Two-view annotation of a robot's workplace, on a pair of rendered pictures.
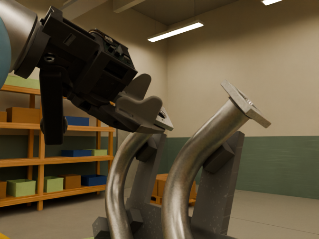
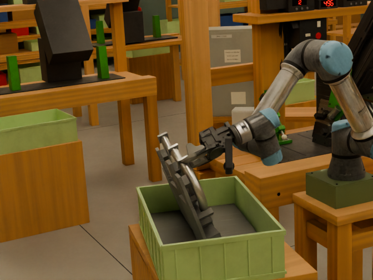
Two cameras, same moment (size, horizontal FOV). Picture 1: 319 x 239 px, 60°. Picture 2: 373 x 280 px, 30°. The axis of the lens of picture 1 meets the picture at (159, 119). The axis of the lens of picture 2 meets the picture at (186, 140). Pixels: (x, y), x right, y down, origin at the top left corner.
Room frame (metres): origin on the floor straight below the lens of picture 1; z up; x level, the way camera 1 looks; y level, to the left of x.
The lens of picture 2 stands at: (2.45, 0.83, 1.83)
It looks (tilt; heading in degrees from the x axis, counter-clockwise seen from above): 15 degrees down; 202
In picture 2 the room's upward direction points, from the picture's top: 3 degrees counter-clockwise
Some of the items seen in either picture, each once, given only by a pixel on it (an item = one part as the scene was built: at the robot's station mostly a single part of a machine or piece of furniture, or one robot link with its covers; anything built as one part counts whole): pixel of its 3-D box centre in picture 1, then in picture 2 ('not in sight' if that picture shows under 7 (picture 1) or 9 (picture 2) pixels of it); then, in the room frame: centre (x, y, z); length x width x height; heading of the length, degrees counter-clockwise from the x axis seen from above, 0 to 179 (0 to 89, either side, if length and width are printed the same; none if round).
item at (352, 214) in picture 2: not in sight; (346, 201); (-0.26, 0.44, 0.83); 0.32 x 0.32 x 0.04; 45
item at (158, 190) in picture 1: (173, 189); not in sight; (5.37, -0.26, 0.22); 1.20 x 0.81 x 0.44; 44
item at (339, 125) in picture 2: not in sight; (347, 135); (-0.25, 0.44, 1.11); 0.13 x 0.12 x 0.14; 53
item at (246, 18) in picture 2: not in sight; (318, 11); (-1.24, 0.14, 1.52); 0.90 x 0.25 x 0.04; 137
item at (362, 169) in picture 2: not in sight; (346, 163); (-0.26, 0.44, 0.99); 0.15 x 0.15 x 0.10
